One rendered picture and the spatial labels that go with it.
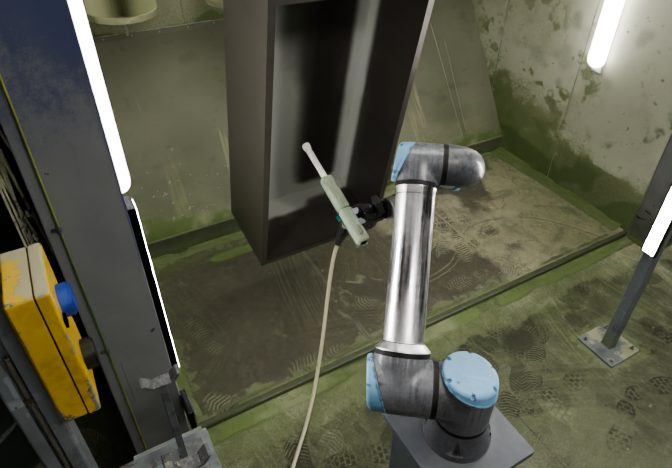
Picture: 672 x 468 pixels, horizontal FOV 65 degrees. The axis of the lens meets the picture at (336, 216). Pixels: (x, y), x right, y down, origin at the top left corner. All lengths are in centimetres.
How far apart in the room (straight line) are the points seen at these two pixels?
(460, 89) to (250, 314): 219
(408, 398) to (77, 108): 102
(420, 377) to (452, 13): 303
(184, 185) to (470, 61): 218
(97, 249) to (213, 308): 145
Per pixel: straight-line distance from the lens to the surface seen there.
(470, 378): 144
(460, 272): 300
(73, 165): 128
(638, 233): 361
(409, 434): 164
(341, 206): 196
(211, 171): 311
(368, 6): 223
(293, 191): 264
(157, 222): 306
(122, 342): 163
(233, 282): 290
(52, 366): 87
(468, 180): 152
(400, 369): 142
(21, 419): 98
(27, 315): 79
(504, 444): 168
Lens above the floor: 204
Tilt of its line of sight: 37 degrees down
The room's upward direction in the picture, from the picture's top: 1 degrees clockwise
